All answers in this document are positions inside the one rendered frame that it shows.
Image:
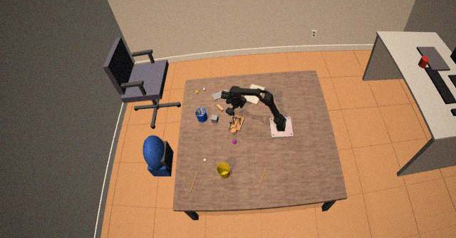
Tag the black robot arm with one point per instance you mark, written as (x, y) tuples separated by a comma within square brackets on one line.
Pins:
[(235, 93)]

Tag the yellow cup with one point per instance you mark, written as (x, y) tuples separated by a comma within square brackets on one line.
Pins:
[(223, 169)]

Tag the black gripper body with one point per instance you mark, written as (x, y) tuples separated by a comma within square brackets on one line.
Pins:
[(230, 111)]

